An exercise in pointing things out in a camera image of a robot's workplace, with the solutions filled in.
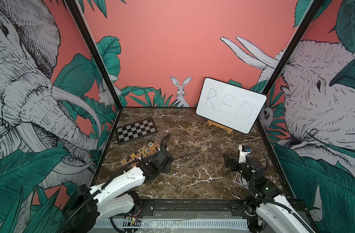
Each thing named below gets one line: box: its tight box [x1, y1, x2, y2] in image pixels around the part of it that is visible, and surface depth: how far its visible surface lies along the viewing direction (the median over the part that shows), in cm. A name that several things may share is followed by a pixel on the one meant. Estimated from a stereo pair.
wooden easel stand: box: [207, 119, 234, 134], surface depth 106 cm
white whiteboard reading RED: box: [195, 77, 268, 135], surface depth 97 cm
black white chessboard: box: [116, 118, 158, 145], surface depth 105 cm
